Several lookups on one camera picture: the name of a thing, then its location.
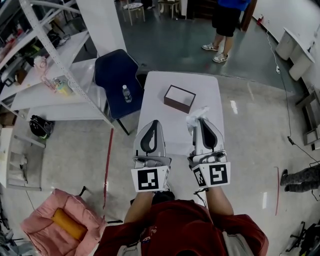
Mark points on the pale wooden chair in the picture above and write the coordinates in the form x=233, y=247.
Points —
x=135, y=7
x=170, y=3

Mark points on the brown cardboard box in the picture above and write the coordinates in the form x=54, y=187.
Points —
x=7, y=119

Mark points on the grey metal frame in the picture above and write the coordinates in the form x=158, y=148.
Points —
x=311, y=120

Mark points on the person's right forearm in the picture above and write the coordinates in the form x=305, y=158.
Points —
x=220, y=202

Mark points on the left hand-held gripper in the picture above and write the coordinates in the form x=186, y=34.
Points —
x=150, y=160

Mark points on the clear plastic water bottle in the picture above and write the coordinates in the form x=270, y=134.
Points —
x=127, y=94

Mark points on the white metal shelf rack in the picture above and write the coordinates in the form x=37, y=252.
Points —
x=45, y=75

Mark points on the person's left forearm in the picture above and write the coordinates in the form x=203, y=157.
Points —
x=137, y=207

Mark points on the white paper item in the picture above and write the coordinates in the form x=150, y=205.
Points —
x=193, y=120

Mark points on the person's red shirt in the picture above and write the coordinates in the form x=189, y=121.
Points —
x=180, y=230

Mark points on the black stand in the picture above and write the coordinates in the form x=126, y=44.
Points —
x=307, y=240

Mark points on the black bag with green trim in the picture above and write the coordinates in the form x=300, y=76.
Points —
x=40, y=126

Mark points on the white curved cabinet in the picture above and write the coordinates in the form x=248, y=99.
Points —
x=297, y=47

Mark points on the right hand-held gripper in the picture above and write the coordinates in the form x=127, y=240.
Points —
x=215, y=160

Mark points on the pink padded cushion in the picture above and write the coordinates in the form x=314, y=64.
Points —
x=40, y=225

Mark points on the dark blue chair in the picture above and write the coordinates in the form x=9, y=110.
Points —
x=115, y=75

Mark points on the yellow green cup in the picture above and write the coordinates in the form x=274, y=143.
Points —
x=62, y=87

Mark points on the orange bolster pillow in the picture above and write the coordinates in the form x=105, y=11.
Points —
x=68, y=223

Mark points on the brown box with white inside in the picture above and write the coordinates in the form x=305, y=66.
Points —
x=180, y=96

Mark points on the white low shelf unit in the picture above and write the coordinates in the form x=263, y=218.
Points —
x=15, y=160

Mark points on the red floor strip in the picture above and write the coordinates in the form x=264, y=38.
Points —
x=277, y=190
x=108, y=165

